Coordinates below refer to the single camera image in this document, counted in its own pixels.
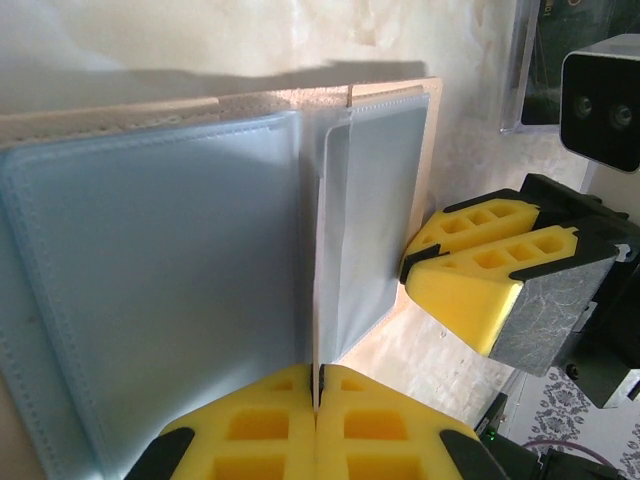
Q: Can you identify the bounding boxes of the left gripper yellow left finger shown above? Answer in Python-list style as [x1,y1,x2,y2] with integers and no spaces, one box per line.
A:
[124,362,318,480]

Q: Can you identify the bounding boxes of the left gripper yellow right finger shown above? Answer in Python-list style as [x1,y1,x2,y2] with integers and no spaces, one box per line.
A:
[315,363,507,480]

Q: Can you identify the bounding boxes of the light blue box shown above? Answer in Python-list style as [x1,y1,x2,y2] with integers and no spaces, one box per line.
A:
[0,74,447,480]

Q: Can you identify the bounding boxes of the black card gold lines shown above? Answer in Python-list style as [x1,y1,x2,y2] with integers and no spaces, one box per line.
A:
[519,0,614,126]

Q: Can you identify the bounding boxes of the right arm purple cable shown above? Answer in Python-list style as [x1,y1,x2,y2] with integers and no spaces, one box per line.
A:
[522,438,614,469]

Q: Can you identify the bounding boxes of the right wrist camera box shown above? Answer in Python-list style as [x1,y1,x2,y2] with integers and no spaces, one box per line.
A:
[558,33,640,175]

